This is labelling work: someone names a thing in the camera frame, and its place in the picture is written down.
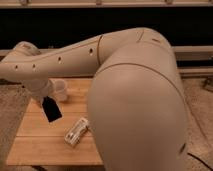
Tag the white ceramic cup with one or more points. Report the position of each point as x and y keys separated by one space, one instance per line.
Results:
x=60 y=90

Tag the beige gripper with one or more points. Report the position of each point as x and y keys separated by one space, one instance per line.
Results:
x=39 y=90

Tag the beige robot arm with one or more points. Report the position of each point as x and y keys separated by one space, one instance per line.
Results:
x=136 y=104

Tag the white glue bottle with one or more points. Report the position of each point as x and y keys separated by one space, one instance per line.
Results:
x=73 y=136

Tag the wooden board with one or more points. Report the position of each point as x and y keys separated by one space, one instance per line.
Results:
x=38 y=142

